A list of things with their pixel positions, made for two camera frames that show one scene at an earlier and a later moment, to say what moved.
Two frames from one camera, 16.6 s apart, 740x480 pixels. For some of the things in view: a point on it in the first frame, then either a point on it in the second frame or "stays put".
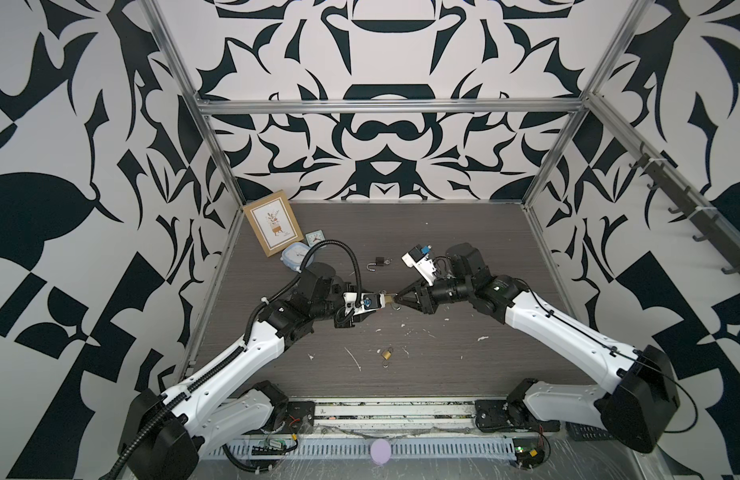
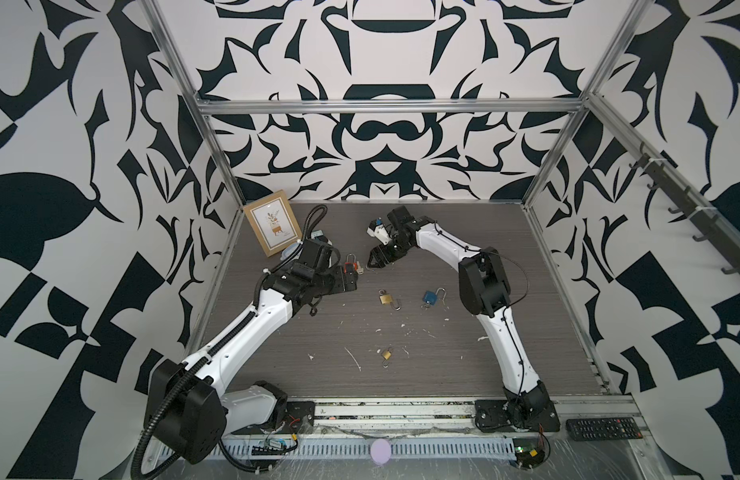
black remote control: [580, 432] stays put
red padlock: [371, 301] -> [350, 267]
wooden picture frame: [274, 222] stays put
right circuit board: [529, 452] stays put
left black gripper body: [331, 306] -> [331, 281]
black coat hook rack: [710, 226] stays put
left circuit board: [270, 447] stays put
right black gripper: [427, 306] -> [379, 253]
